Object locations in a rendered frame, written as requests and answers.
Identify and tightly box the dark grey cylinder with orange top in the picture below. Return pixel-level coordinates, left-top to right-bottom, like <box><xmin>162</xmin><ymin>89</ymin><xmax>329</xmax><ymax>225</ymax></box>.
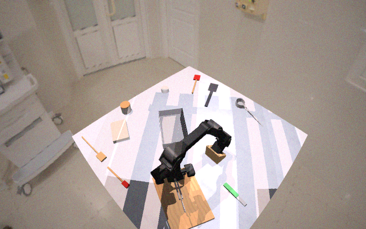
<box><xmin>120</xmin><ymin>101</ymin><xmax>131</xmax><ymax>114</ymax></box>

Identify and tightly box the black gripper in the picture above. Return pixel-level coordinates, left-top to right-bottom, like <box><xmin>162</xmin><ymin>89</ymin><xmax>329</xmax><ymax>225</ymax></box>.
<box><xmin>155</xmin><ymin>163</ymin><xmax>195</xmax><ymax>185</ymax></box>

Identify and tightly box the grey saucepan with long handle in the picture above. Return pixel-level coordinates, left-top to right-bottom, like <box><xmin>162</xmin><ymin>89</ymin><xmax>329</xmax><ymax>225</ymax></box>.
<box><xmin>235</xmin><ymin>98</ymin><xmax>263</xmax><ymax>126</ymax></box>

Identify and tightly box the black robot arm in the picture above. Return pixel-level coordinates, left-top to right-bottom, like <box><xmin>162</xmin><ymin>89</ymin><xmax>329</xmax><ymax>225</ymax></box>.
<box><xmin>150</xmin><ymin>119</ymin><xmax>232</xmax><ymax>183</ymax></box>

